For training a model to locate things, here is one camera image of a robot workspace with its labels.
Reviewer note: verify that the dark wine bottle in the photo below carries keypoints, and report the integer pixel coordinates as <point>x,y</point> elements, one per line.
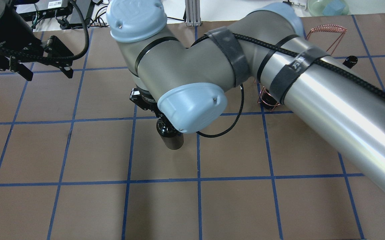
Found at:
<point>172,138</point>

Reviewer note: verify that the copper wire wine basket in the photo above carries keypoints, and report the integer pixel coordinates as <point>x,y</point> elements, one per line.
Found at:
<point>328,35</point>

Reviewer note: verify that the dark wine bottle front basket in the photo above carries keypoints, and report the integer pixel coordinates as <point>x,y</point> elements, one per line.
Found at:
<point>267,100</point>

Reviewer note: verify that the blue sponge block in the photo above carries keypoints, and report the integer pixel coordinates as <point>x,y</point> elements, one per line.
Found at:
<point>334,8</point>

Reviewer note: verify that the green glass plate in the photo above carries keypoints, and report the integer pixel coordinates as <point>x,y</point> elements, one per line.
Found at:
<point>315,7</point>

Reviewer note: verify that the dark wine bottle rear basket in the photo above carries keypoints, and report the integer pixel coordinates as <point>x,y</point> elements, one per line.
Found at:
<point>350,61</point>

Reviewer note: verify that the dark wine bottle basket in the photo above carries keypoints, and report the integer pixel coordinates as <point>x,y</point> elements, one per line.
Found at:
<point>350,61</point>
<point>267,100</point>

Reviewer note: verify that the aluminium frame post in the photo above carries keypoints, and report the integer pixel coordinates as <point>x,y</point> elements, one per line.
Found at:
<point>192,13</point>

